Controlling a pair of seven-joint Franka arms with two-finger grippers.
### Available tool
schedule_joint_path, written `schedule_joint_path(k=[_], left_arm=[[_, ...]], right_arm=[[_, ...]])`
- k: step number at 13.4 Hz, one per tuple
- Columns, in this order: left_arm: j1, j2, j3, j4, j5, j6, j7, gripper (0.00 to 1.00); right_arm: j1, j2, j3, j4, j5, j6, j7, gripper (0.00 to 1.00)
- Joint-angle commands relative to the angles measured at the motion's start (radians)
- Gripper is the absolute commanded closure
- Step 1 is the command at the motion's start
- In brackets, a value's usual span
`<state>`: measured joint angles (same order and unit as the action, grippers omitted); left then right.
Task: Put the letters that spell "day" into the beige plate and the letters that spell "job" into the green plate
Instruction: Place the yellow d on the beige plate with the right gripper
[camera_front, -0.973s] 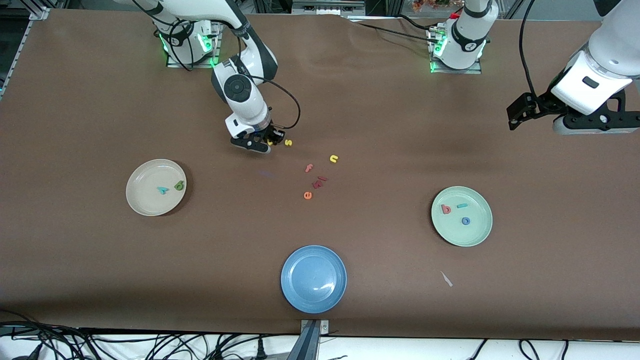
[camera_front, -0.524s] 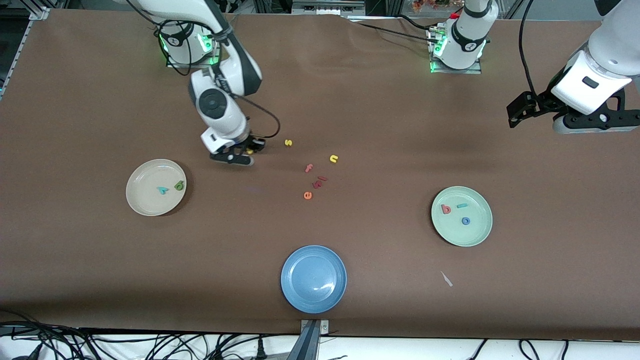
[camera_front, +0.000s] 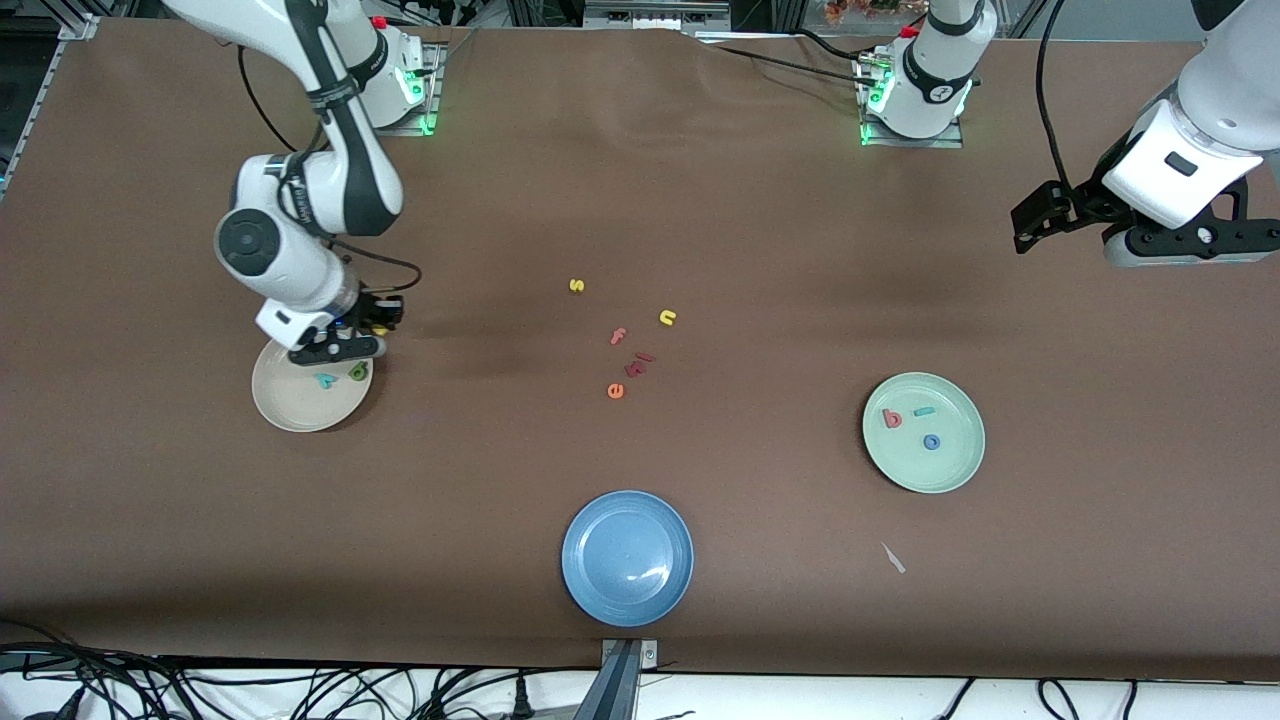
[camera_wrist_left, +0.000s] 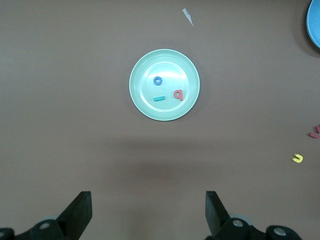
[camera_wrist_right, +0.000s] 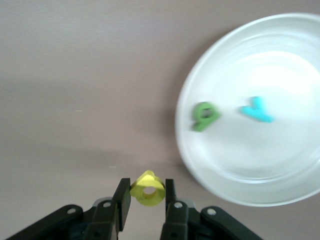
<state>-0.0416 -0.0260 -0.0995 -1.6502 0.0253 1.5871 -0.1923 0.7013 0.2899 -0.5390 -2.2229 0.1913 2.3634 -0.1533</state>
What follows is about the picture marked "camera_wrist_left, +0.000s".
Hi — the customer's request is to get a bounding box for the brown table cover sheet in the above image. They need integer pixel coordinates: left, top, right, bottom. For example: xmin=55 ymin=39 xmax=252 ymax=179
xmin=0 ymin=0 xmax=320 ymax=240

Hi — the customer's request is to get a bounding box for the white paper scrap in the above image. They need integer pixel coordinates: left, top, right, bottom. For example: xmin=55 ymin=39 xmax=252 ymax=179
xmin=182 ymin=8 xmax=195 ymax=27

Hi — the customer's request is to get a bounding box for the pink foam letter b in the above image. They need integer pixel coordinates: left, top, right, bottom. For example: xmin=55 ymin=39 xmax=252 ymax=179
xmin=172 ymin=89 xmax=185 ymax=102

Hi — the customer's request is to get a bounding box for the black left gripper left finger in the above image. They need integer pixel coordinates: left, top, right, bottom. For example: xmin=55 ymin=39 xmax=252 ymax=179
xmin=0 ymin=191 xmax=93 ymax=240

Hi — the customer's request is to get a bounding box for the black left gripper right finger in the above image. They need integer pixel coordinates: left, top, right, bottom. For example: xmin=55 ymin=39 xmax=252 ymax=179
xmin=204 ymin=191 xmax=301 ymax=240

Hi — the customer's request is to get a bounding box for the pale green plate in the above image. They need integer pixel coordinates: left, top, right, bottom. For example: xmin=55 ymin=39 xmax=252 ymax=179
xmin=129 ymin=48 xmax=201 ymax=122

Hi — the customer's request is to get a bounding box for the blue plate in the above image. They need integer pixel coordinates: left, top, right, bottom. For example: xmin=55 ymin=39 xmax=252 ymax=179
xmin=306 ymin=0 xmax=320 ymax=50

